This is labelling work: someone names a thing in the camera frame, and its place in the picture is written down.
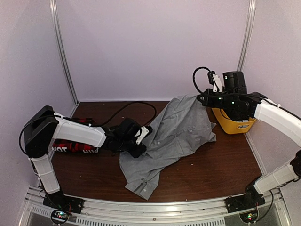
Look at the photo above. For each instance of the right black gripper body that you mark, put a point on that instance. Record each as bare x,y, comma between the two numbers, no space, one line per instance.
228,100

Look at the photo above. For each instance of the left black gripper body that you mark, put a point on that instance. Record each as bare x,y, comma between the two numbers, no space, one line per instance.
126,145

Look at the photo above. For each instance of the yellow plastic basket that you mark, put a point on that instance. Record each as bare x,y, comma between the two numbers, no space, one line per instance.
232,127

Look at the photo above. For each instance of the grey long sleeve shirt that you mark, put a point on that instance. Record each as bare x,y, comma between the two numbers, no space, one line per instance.
179,130

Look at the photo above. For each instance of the red black plaid shirt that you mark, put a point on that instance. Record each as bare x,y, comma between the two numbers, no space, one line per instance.
67,146

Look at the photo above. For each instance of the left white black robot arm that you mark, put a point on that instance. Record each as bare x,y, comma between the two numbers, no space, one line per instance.
47,125

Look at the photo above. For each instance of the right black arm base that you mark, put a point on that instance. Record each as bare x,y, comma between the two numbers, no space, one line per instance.
247,204

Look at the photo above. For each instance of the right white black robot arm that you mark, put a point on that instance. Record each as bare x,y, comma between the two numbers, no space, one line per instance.
234,108

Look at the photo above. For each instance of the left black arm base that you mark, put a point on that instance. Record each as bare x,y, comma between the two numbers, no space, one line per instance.
64,206

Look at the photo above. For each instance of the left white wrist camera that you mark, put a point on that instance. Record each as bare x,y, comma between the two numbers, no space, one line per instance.
142,133

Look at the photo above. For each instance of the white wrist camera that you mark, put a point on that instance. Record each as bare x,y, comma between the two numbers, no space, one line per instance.
215,80
142,133

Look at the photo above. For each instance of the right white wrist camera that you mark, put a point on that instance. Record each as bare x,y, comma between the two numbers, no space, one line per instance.
215,80

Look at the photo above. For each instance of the left aluminium frame post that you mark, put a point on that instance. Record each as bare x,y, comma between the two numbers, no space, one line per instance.
61,50

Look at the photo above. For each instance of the aluminium frame post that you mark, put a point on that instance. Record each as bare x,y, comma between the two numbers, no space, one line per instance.
247,34
61,50

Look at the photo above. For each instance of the right aluminium frame post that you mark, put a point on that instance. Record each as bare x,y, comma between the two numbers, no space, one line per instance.
247,34

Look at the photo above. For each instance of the front aluminium rail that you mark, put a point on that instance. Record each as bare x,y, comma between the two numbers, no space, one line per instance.
210,212

